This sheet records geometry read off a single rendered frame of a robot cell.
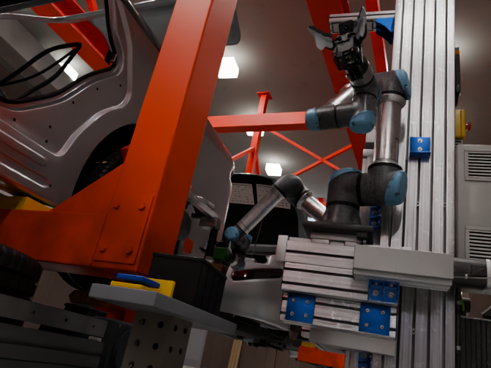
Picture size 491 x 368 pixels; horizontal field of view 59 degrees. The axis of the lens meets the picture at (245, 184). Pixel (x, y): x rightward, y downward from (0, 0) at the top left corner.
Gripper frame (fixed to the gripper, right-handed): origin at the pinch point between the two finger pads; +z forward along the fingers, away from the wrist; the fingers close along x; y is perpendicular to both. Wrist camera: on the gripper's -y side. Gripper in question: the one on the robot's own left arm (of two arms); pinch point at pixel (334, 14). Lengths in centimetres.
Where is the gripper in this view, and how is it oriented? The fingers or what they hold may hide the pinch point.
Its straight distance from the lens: 126.6
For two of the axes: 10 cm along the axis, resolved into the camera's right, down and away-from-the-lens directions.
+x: -8.7, 1.7, 4.7
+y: -0.6, 8.9, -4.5
